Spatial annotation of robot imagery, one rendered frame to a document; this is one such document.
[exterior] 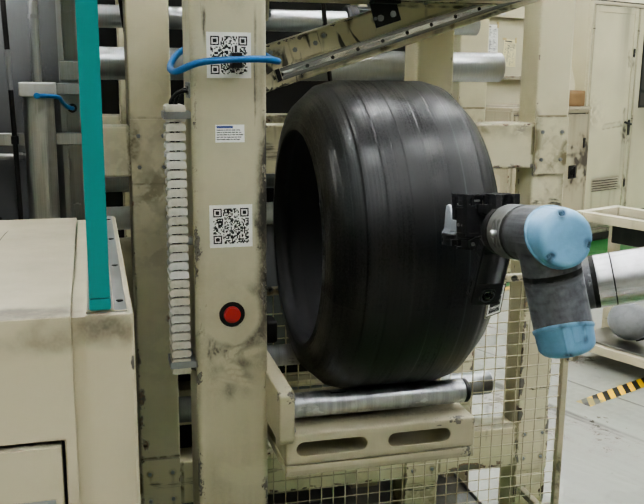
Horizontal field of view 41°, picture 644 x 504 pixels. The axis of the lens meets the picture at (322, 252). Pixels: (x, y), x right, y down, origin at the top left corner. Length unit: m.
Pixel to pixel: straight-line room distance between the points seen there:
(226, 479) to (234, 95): 0.70
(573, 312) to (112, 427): 0.58
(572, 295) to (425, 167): 0.41
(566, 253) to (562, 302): 0.07
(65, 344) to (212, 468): 0.86
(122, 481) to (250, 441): 0.79
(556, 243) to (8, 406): 0.64
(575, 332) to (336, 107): 0.60
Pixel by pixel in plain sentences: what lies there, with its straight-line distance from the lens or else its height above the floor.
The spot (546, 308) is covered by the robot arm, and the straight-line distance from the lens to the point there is 1.11.
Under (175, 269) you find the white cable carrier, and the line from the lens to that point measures 1.52.
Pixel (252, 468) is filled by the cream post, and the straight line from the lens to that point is 1.66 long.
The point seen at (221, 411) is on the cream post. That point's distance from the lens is 1.60.
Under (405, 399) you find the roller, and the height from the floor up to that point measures 0.90.
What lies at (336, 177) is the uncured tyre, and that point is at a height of 1.32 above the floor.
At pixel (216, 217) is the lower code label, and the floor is 1.24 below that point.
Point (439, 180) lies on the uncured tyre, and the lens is 1.42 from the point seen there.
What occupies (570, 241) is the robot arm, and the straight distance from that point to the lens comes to 1.08.
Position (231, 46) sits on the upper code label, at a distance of 1.49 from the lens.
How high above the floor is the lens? 1.48
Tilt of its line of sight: 12 degrees down
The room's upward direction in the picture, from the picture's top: 1 degrees clockwise
